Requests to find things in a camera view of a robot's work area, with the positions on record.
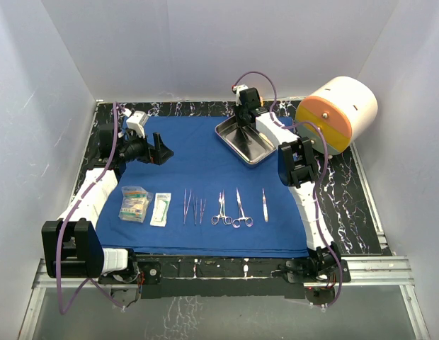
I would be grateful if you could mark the blue surgical drape cloth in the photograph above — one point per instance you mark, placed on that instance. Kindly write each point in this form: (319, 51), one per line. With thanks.
(203, 164)

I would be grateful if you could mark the white suture packet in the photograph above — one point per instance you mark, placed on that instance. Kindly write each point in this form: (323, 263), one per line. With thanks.
(160, 211)

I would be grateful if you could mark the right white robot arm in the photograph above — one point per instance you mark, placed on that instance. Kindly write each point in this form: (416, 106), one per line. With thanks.
(297, 169)

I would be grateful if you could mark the green packaged surgical supplies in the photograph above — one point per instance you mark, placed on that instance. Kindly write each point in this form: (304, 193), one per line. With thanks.
(143, 212)

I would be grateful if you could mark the glove packet teal orange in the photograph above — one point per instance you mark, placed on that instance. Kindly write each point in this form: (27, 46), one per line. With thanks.
(134, 204)

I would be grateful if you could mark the metal instrument tray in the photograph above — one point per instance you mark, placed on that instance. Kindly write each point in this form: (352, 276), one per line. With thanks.
(249, 145)

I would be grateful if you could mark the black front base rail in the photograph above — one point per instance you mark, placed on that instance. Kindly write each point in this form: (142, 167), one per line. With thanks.
(212, 276)

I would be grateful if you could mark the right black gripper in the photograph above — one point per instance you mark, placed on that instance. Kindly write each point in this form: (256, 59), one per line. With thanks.
(238, 122)

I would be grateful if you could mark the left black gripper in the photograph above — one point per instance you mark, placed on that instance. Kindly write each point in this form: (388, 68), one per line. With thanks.
(157, 154)

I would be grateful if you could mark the steel surgical scissors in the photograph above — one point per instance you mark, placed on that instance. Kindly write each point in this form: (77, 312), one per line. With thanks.
(248, 221)

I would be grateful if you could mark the white cylindrical drawer container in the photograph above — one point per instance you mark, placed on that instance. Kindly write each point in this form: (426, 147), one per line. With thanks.
(342, 109)

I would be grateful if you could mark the steel scalpel handle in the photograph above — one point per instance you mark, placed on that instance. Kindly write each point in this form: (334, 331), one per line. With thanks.
(265, 207)

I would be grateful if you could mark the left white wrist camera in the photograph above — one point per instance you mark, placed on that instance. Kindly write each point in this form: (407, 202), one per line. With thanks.
(137, 121)

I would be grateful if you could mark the steel hemostat clamp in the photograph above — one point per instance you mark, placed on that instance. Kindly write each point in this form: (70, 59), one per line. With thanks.
(221, 216)

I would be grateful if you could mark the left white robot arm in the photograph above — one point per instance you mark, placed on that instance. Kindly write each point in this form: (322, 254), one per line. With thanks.
(73, 234)

